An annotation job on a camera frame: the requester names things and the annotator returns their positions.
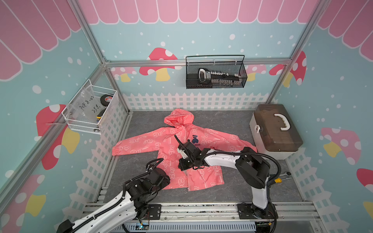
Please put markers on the green circuit board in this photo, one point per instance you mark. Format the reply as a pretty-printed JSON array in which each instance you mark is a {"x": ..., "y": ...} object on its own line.
[{"x": 141, "y": 227}]

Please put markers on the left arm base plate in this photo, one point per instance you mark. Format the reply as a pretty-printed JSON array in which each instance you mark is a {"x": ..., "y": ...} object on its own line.
[{"x": 150, "y": 212}]

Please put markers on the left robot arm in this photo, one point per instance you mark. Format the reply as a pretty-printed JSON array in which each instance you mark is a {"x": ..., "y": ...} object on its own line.
[{"x": 131, "y": 203}]

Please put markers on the yellow black screwdriver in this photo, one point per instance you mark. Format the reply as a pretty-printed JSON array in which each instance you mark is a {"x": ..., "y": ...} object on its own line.
[{"x": 281, "y": 180}]

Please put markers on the black tape roll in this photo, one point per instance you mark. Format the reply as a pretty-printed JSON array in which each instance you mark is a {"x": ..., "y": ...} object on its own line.
[{"x": 106, "y": 99}]

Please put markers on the socket wrench set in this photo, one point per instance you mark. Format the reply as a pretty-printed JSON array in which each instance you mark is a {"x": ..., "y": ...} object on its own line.
[{"x": 220, "y": 78}]

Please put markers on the yellow tool in basket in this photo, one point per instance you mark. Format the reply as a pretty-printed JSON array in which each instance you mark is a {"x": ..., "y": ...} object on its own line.
[{"x": 99, "y": 116}]

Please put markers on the black wire mesh basket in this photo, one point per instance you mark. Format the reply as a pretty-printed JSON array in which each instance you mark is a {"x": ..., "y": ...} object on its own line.
[{"x": 231, "y": 64}]

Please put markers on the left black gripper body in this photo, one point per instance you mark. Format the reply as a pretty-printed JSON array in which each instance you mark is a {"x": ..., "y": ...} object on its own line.
[{"x": 164, "y": 183}]

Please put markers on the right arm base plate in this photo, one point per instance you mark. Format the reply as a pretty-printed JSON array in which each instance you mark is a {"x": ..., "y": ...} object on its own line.
[{"x": 250, "y": 211}]

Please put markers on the brown lidded toolbox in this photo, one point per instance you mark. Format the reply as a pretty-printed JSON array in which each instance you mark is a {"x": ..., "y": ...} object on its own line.
[{"x": 273, "y": 131}]

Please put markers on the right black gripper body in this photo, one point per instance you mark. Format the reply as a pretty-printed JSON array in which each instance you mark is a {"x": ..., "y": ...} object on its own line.
[{"x": 186, "y": 163}]

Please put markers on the white wire basket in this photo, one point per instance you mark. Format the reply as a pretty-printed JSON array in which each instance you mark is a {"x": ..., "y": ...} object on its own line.
[{"x": 108, "y": 121}]

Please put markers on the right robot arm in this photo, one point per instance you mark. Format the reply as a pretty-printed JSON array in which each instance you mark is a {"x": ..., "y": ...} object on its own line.
[{"x": 259, "y": 171}]

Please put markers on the clear plastic labelled bag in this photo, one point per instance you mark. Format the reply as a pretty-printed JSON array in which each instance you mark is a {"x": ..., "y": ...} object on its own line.
[{"x": 85, "y": 107}]

